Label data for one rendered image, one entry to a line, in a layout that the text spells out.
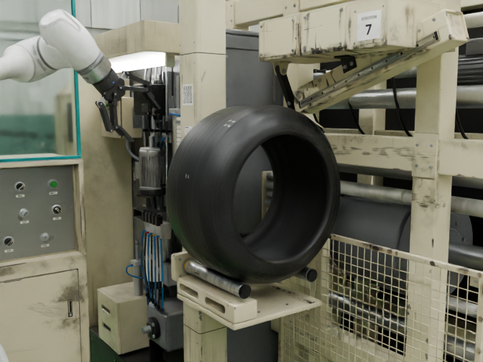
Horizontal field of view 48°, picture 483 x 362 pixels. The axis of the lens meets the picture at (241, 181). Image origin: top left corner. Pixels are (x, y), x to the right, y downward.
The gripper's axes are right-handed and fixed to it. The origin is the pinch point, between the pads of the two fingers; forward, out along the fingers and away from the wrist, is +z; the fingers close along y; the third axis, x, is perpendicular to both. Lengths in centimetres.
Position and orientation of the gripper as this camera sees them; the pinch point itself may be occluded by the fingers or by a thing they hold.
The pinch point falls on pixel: (142, 121)
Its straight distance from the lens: 170.7
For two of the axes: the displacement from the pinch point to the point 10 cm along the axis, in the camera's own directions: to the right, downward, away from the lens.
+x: 6.9, 2.2, -6.9
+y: -5.5, 7.8, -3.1
